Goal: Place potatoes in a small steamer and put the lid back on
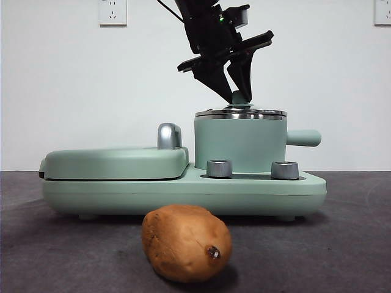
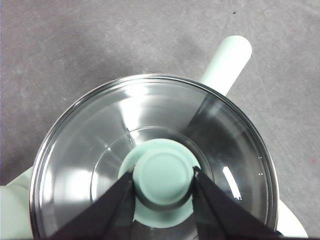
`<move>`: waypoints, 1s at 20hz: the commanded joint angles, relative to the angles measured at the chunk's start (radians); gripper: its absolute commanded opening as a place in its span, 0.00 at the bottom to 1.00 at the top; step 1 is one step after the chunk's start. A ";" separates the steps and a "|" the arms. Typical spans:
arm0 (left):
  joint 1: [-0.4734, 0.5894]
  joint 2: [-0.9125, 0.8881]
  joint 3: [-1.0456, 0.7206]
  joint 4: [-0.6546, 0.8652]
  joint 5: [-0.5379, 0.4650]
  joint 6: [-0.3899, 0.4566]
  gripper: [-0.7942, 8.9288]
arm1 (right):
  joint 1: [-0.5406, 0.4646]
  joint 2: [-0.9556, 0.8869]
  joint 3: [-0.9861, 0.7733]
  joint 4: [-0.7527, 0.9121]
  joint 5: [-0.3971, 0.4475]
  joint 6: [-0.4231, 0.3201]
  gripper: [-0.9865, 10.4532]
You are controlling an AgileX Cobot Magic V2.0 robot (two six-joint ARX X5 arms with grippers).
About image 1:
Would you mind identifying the chrome curved handle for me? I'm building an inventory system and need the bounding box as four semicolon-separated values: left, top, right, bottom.
157;123;183;150

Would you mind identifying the brown potato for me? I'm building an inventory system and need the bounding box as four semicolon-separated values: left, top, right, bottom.
141;204;233;284

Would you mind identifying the silver control knob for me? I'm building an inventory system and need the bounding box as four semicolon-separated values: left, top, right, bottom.
271;161;299;180
206;159;233;178

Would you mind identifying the green breakfast machine base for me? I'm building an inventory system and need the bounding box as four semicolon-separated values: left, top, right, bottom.
41;163;327;222

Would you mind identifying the pale grey camera box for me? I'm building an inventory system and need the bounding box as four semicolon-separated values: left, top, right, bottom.
225;4;250;29

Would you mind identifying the white wall socket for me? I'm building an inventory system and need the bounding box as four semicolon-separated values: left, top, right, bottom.
374;0;391;27
98;0;128;27

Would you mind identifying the green steamer pot with handle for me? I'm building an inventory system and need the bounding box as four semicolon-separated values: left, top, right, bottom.
194;114;322;173

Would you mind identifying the thin black cable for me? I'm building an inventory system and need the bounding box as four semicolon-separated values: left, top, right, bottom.
156;0;185;23

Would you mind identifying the green griddle cover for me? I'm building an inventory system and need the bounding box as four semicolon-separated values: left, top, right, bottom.
38;146;189;181

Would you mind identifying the glass lid with green knob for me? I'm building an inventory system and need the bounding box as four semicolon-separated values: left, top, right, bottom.
195;90;288;117

